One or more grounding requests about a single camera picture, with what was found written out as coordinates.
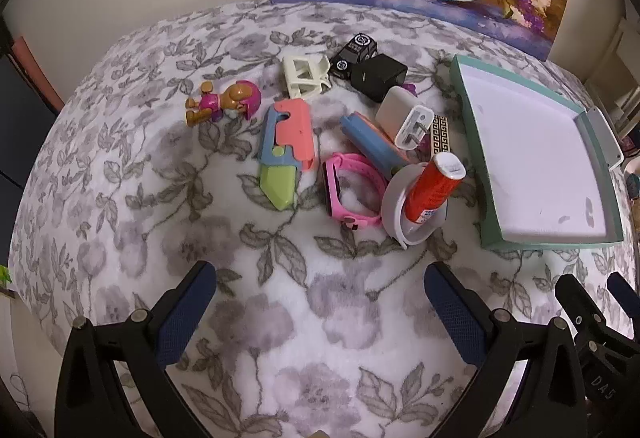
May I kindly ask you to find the white smart watch band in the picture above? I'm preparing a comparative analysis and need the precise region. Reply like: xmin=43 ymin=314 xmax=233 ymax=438
xmin=381 ymin=164 xmax=448 ymax=250

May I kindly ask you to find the red white glue bottle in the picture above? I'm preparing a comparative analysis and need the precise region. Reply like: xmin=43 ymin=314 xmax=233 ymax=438
xmin=401 ymin=152 xmax=466 ymax=233

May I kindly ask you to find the gold black patterned lighter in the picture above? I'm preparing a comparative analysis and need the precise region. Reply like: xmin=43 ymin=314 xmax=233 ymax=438
xmin=428 ymin=114 xmax=450 ymax=158

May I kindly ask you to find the white charger plug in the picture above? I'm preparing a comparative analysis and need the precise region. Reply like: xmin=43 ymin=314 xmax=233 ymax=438
xmin=375 ymin=86 xmax=435 ymax=151

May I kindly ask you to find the blue orange toy cleaver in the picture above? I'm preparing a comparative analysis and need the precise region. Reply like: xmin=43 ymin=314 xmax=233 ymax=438
xmin=340 ymin=112 xmax=411 ymax=180

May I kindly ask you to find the purple lighter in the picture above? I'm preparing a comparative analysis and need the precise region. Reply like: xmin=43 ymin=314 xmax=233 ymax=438
xmin=402 ymin=83 xmax=418 ymax=96

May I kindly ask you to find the pink smart watch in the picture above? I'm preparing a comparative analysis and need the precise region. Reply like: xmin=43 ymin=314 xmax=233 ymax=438
xmin=322 ymin=152 xmax=386 ymax=231

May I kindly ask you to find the black charger cube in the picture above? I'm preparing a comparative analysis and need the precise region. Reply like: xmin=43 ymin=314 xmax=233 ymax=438
xmin=349 ymin=54 xmax=408 ymax=103

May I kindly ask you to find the pink puppy figurine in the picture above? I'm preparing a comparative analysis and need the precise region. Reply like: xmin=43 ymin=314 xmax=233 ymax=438
xmin=186 ymin=80 xmax=262 ymax=127

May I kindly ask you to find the black toy car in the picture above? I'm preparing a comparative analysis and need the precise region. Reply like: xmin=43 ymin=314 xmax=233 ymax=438
xmin=330 ymin=33 xmax=378 ymax=80

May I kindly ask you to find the cream hair claw clip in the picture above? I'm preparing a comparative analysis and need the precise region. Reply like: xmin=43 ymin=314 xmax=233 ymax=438
xmin=282 ymin=54 xmax=332 ymax=101

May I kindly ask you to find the teal white tray box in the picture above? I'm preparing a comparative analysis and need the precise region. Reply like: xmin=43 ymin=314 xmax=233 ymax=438
xmin=450 ymin=56 xmax=624 ymax=250

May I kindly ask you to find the white shelf unit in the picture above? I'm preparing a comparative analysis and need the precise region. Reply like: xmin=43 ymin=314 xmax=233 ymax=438
xmin=585 ymin=0 xmax=639 ymax=162

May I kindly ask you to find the floral patterned table cloth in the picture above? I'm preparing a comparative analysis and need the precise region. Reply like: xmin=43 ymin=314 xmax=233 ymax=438
xmin=9 ymin=2 xmax=636 ymax=437

